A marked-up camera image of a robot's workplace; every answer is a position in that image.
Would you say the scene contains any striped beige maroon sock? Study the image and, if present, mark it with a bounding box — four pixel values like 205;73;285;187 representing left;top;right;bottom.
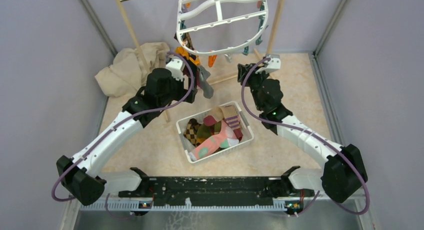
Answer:
203;105;243;141

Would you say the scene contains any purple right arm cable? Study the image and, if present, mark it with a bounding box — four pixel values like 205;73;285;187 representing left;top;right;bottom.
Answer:
241;57;371;217

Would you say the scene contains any olive green orange sock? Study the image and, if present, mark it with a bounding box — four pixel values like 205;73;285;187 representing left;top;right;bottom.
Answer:
195;122;222;146

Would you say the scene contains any beige crumpled cloth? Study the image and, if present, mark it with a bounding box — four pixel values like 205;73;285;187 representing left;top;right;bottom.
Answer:
95;42;170;97

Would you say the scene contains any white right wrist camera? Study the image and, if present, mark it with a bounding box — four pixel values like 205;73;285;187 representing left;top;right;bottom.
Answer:
256;54;282;74

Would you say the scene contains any grey sock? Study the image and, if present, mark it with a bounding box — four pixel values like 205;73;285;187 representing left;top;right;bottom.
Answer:
198;65;214;99

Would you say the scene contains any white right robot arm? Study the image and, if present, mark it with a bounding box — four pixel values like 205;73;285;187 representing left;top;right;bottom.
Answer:
237;64;371;205

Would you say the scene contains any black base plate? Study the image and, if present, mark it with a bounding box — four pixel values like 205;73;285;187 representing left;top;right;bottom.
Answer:
118;176;315;207

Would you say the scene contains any wooden drying rack frame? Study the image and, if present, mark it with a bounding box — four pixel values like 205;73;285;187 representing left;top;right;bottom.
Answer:
110;0;291;123

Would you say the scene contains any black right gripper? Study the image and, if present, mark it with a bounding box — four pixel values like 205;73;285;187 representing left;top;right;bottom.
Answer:
238;63;271;111

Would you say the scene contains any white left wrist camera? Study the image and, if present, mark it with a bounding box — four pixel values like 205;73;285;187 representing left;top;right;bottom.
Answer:
165;57;185;82

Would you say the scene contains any black sock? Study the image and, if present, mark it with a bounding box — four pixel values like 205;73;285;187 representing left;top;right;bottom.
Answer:
185;57;199;89

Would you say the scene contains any aluminium front rail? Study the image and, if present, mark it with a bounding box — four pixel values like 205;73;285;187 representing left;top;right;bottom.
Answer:
68;177;369;212

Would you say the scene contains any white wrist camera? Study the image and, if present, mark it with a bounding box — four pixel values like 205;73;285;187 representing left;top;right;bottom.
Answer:
165;57;185;82
256;54;282;74

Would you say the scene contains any white plastic basket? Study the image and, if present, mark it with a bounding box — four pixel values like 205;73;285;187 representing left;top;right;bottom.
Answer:
176;101;255;163

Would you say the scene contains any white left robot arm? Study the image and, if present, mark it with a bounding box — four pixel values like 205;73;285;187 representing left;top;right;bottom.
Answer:
50;66;197;206

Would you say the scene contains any thin brown argyle sock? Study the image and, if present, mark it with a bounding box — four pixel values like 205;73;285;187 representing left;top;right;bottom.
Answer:
181;33;194;51

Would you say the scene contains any orange clothes clip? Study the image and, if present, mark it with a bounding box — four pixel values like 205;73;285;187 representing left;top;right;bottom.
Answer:
175;46;201;66

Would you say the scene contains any pink sock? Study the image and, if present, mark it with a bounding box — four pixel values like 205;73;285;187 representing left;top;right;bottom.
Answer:
188;120;240;161

